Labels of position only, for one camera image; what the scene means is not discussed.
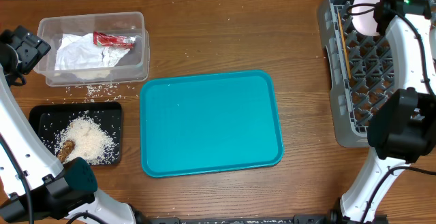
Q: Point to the black tray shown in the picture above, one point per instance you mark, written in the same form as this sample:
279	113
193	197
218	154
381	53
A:
38	111

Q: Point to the brown food scrap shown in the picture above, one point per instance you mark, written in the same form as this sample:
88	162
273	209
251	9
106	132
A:
66	150

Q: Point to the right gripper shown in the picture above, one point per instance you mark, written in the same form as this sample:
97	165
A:
377	22

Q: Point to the wooden chopstick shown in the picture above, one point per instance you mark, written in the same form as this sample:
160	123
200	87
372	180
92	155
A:
349	74

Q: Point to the teal serving tray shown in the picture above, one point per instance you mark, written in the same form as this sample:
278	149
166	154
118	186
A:
209	123

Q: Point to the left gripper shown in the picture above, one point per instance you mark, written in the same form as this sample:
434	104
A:
31	48

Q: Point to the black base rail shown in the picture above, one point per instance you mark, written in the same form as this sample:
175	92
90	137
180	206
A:
296	219

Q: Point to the pile of white rice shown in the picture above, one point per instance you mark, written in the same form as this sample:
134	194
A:
96	134

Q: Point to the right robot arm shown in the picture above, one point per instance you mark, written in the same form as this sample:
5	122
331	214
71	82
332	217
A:
400	133

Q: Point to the clear plastic bin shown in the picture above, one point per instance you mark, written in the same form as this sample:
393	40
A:
133	67

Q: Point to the grey dishwasher rack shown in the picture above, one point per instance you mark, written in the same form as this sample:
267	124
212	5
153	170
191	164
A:
380	64

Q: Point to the red sauce packet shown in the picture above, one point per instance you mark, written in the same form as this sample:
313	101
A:
102	39

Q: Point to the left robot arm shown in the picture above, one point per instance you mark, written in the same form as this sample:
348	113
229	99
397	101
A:
37	184

